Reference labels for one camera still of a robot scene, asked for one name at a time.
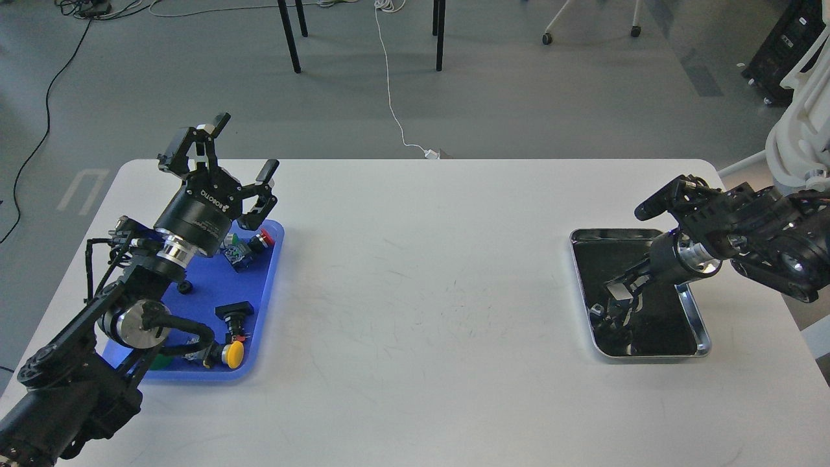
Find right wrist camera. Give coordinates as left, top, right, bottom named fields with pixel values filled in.
left=634, top=175, right=697, bottom=221

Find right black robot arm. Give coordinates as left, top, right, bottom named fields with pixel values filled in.
left=590, top=175, right=829, bottom=337

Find metal tray black liner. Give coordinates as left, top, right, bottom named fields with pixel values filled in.
left=570, top=228, right=712, bottom=363

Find white cable on floor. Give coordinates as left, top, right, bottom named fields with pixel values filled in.
left=373, top=0, right=440, bottom=160

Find green mushroom push button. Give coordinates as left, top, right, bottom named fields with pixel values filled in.
left=148, top=353, right=175, bottom=372

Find white office chair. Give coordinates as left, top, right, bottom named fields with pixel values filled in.
left=718, top=27, right=829, bottom=190

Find black square push button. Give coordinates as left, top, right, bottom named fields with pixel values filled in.
left=215, top=301, right=253, bottom=344

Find white chair base casters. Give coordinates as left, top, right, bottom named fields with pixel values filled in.
left=539, top=1, right=645, bottom=45

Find black table legs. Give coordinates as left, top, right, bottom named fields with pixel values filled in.
left=276, top=0, right=448, bottom=74

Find red push button switch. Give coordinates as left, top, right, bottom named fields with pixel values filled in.
left=220, top=228, right=276, bottom=272

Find blue plastic tray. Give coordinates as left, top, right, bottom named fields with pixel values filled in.
left=143, top=219, right=285, bottom=383

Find black equipment case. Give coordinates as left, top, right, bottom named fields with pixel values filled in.
left=741, top=1, right=826, bottom=106

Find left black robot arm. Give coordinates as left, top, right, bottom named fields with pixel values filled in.
left=2, top=113, right=279, bottom=466

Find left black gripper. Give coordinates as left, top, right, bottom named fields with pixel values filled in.
left=153, top=112, right=279, bottom=257

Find small black gear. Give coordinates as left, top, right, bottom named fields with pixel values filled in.
left=176, top=280, right=194, bottom=294

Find black cable on floor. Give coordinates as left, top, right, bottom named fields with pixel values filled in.
left=0, top=0, right=163, bottom=246

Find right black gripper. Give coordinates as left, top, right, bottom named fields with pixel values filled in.
left=587, top=230, right=722, bottom=338

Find yellow push button switch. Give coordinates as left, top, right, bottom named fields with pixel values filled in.
left=183, top=338, right=245, bottom=370

